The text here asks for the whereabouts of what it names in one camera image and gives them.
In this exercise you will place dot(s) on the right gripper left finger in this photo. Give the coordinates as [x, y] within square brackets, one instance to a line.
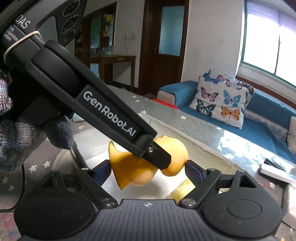
[91, 181]

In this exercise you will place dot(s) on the green framed window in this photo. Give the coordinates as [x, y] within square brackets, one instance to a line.
[269, 39]

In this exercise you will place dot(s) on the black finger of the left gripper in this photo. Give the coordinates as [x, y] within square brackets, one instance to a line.
[157, 156]

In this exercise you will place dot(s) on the white remote control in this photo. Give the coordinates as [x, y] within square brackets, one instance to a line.
[274, 170]

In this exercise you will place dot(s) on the beige cushion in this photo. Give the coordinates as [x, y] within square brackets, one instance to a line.
[291, 135]

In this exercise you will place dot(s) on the wooden side table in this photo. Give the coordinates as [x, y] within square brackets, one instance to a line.
[107, 60]

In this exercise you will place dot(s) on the yellow plush duck in box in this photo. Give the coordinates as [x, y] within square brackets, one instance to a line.
[182, 190]

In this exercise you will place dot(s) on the gloved left hand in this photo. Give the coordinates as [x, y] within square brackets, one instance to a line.
[19, 140]

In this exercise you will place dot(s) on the white rubber band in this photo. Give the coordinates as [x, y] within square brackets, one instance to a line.
[28, 36]

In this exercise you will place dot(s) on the dark wooden door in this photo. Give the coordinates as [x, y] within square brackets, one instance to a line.
[164, 33]

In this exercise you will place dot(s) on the blue sofa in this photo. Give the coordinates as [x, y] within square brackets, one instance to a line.
[266, 120]

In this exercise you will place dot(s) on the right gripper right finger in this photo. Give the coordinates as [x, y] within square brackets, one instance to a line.
[205, 182]

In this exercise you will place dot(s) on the butterfly print pillow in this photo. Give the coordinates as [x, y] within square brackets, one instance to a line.
[223, 98]

